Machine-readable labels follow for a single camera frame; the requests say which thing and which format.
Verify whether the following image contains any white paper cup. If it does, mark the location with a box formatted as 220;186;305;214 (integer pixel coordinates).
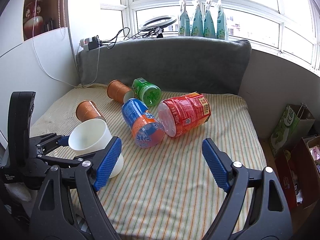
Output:
68;118;124;179

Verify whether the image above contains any brown paper cup left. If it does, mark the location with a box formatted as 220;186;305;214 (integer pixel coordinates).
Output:
75;100;105;122

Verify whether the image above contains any brown paper cup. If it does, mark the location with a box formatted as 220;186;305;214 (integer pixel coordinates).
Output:
75;100;105;122
107;80;135;104

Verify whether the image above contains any brown paper cup right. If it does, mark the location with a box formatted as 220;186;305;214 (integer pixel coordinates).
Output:
107;80;135;104

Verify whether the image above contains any blue orange plastic cup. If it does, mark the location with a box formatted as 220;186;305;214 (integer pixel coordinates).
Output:
121;98;165;148

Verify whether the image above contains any green plastic cup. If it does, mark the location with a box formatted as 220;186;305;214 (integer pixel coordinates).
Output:
132;77;162;107

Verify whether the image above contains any red plastic cup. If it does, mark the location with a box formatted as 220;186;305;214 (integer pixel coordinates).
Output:
157;92;211;138

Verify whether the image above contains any red cardboard box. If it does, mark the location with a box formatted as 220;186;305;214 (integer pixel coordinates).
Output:
275;137;319;210

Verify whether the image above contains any striped beige cushion cover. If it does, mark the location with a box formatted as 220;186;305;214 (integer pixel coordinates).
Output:
30;85;266;239

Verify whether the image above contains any green white paper bag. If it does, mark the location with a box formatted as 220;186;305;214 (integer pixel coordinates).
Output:
270;103;315;157

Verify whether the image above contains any white power strip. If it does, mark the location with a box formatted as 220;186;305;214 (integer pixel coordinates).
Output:
79;38;92;51

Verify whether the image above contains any black power adapter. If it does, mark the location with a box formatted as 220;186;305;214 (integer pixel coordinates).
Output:
87;36;102;50

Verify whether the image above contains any red white ornament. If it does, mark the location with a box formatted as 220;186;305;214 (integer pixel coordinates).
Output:
23;0;43;39

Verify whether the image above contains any grey sofa backrest cushion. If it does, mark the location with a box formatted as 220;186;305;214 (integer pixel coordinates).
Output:
76;37;252;94

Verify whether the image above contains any teal refill pouch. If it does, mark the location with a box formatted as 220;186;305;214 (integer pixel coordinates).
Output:
203;0;216;38
216;0;228;41
191;0;203;37
178;0;190;36

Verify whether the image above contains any white charging cable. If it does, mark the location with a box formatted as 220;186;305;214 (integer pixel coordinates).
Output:
31;0;101;88

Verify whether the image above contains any black cable bundle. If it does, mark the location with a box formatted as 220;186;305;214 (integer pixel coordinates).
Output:
98;26;164;50

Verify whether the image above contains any white ring light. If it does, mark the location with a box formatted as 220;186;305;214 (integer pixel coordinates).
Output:
139;15;177;31

